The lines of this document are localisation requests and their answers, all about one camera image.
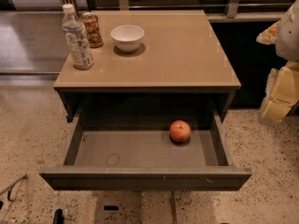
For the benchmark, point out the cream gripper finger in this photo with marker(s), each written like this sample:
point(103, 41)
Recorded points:
point(281, 93)
point(269, 35)

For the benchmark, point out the red apple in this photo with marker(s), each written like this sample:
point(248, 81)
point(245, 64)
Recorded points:
point(180, 131)

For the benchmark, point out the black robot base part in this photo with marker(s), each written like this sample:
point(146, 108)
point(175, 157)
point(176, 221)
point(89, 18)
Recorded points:
point(58, 217)

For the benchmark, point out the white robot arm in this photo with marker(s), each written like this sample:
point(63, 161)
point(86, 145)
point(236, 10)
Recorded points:
point(287, 44)

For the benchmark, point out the grey open top drawer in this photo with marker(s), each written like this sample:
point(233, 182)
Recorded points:
point(109, 151)

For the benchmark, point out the white ceramic bowl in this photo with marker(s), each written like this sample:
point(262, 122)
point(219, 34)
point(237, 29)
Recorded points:
point(127, 38)

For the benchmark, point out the brown drink can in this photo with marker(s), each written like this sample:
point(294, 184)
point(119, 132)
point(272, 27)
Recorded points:
point(92, 28)

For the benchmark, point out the clear plastic water bottle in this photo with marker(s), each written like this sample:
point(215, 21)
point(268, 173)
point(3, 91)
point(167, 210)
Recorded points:
point(76, 39)

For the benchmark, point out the grey metal rod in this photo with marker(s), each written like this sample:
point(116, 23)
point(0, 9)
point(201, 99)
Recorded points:
point(10, 186)

